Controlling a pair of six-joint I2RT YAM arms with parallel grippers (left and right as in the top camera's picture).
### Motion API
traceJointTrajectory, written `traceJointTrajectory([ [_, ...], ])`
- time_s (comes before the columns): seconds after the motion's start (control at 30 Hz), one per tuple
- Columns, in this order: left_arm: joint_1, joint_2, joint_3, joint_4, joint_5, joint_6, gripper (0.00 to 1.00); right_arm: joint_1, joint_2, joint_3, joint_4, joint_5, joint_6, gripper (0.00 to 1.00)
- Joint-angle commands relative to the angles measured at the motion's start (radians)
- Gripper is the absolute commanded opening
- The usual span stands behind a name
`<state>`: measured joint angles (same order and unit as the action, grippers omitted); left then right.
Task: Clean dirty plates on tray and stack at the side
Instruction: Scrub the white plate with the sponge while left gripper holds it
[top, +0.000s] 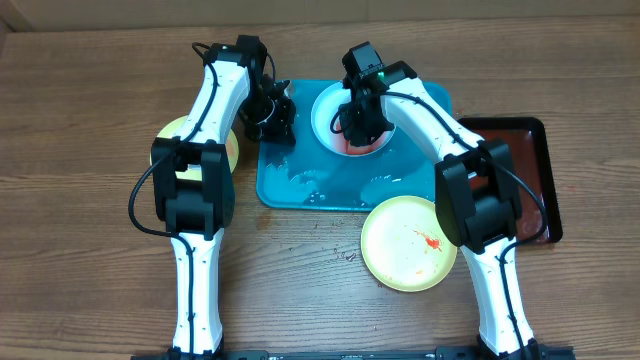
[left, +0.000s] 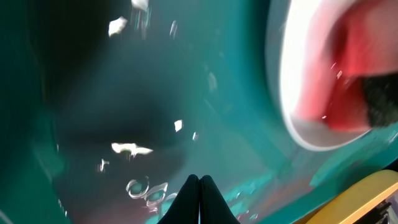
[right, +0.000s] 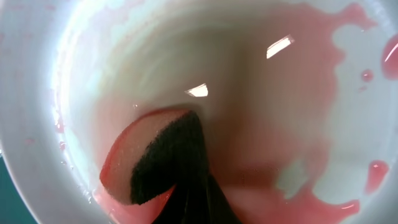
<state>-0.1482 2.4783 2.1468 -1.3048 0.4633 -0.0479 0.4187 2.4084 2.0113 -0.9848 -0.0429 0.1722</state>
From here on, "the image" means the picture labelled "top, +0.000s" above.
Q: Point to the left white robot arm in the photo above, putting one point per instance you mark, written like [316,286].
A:
[193,189]

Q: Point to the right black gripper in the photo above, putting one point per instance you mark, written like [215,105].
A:
[359,132]

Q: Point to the teal plastic tray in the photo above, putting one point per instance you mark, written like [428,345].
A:
[309,175]

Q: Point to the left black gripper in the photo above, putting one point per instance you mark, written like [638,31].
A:
[283,131]

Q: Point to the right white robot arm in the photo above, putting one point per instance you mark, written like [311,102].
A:
[477,192]

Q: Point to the dark red black-rimmed tray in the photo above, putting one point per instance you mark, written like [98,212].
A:
[526,138]

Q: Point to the light blue plate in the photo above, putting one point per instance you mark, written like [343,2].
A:
[324,108]

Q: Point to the red sponge with dark scourer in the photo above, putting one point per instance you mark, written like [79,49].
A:
[353,150]

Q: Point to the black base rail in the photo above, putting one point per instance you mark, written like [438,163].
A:
[440,353]

